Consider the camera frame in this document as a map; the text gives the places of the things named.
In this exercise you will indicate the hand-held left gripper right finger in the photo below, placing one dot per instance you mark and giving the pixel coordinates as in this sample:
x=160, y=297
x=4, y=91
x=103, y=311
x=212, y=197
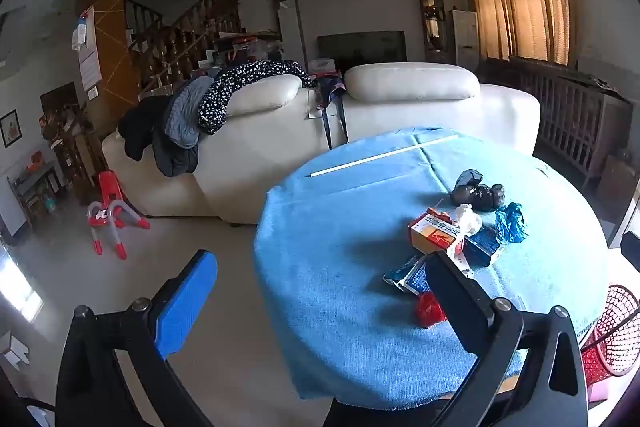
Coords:
x=465, y=307

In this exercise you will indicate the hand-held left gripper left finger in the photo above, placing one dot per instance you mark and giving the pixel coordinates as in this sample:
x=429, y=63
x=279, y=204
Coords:
x=187, y=302

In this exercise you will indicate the red mesh bag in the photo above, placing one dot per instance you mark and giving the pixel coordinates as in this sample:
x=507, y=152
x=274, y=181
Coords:
x=429, y=311

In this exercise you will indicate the dark blue box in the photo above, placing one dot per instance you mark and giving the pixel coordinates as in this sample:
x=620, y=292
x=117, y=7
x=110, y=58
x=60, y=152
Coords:
x=482, y=247

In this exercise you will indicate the blue silver-edged medicine box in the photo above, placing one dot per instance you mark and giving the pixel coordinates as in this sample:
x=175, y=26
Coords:
x=410, y=277

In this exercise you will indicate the red and white carton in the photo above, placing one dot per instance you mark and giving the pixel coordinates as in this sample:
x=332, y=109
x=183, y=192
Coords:
x=432, y=234

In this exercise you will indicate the white tissue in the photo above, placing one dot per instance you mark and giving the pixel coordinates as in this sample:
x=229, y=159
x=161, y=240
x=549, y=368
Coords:
x=467, y=219

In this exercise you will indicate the blue plastic bag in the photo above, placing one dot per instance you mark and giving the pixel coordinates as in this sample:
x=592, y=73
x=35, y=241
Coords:
x=511, y=224

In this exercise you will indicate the black plastic bag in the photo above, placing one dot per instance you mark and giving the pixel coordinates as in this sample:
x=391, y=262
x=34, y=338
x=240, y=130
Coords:
x=481, y=198

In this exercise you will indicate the grey plastic bag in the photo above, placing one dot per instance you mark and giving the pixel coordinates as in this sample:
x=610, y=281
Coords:
x=468, y=179

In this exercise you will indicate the red mesh basket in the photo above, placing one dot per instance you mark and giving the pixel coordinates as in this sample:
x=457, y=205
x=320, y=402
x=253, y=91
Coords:
x=617, y=332

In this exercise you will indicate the round table with blue cloth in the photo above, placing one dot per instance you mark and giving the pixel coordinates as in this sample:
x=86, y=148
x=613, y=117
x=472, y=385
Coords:
x=340, y=257

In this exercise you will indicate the thin white rod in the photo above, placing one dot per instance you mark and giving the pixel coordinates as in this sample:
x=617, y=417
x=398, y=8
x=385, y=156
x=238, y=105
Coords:
x=380, y=156

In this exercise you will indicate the black jacket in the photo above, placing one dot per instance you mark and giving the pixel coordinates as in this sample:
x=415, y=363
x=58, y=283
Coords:
x=142, y=127

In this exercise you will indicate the small side table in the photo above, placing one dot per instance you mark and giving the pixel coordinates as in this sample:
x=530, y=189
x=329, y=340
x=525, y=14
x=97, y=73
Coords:
x=35, y=192

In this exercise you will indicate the grey blue garment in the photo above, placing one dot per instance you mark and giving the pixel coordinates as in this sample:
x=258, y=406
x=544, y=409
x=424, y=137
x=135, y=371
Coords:
x=187, y=112

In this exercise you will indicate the dark wooden shelf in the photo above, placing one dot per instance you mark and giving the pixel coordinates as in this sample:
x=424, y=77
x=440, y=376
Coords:
x=70, y=147

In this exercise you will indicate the white leather sofa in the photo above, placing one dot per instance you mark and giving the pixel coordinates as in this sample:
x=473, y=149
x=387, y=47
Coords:
x=410, y=107

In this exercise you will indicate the slatted baby crib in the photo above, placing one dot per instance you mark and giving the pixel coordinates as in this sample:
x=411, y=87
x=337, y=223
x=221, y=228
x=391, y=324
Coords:
x=565, y=117

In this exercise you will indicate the dark floral garment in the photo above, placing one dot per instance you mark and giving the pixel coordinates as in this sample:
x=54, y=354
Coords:
x=235, y=82

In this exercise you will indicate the plastic storage box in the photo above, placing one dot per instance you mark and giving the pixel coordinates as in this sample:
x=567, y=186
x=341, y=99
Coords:
x=250, y=48

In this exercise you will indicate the wooden staircase railing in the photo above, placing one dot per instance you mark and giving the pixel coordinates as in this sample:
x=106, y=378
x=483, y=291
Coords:
x=185, y=37

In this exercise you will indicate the white standing air conditioner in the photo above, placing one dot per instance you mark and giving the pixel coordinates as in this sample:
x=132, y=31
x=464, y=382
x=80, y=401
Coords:
x=465, y=37

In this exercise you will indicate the flat screen television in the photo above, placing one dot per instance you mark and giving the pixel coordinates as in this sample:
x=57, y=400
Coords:
x=360, y=47

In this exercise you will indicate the wooden display cabinet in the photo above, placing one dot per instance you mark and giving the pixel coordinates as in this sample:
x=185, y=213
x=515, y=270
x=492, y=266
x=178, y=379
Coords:
x=432, y=22

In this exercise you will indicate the red grey toy frame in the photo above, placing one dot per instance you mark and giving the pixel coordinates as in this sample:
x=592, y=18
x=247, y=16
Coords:
x=107, y=227

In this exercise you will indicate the framed wall picture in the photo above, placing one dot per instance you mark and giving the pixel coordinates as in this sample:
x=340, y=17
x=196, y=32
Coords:
x=10, y=128

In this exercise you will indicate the white wall calendar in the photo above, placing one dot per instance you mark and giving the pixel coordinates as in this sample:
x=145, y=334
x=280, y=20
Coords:
x=91, y=57

